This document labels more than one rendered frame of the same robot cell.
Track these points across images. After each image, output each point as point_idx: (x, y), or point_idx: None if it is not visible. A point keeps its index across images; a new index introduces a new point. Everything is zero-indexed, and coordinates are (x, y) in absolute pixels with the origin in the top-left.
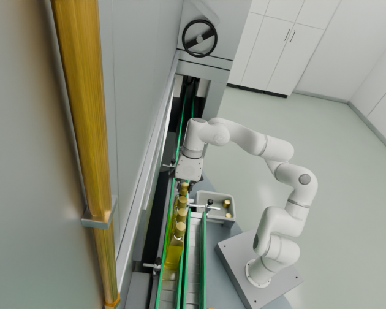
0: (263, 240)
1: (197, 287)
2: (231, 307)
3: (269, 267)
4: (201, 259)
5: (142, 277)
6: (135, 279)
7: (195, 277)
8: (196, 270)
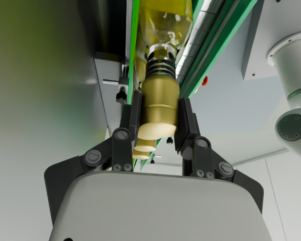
0: (294, 152)
1: (181, 79)
2: (224, 62)
3: (289, 108)
4: (198, 63)
5: (109, 65)
6: (101, 66)
7: (182, 71)
8: (187, 64)
